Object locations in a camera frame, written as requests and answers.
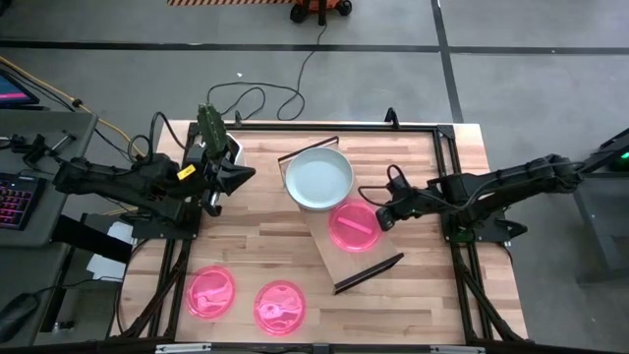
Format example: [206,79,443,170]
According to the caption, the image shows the grey side desk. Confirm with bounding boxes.
[0,108,99,345]

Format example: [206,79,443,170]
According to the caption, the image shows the pink lid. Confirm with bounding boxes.
[327,199,383,254]

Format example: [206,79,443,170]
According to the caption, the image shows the white plant pot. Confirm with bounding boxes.
[190,131,246,168]

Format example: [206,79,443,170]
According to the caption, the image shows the black computer mouse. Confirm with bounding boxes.
[0,292,40,343]

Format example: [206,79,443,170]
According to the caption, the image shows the pink plate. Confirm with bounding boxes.
[253,279,308,337]
[185,265,237,321]

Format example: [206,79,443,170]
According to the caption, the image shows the green cactus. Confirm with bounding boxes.
[197,102,230,159]

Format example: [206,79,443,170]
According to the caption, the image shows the black floor cable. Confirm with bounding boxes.
[205,22,328,122]

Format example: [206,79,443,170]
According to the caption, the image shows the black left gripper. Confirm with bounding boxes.
[186,147,257,198]

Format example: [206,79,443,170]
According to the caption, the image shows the black table frame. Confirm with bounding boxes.
[110,106,530,354]

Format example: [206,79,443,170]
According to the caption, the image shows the wooden shelf black metal legs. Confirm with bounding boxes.
[276,136,406,296]

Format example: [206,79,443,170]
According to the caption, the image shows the yellow cable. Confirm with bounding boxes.
[0,55,144,154]

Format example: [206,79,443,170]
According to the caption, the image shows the computer monitor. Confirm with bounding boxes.
[0,67,40,107]

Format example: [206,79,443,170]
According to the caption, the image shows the orange wheeled cart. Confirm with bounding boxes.
[289,0,354,26]

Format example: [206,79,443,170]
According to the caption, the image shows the light blue plate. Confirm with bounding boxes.
[288,149,351,207]

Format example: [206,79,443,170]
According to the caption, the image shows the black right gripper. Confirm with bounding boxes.
[375,179,446,232]

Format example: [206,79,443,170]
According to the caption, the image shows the backlit keyboard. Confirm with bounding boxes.
[0,171,48,231]

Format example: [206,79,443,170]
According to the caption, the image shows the white paper sheet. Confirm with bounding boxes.
[86,220,135,282]

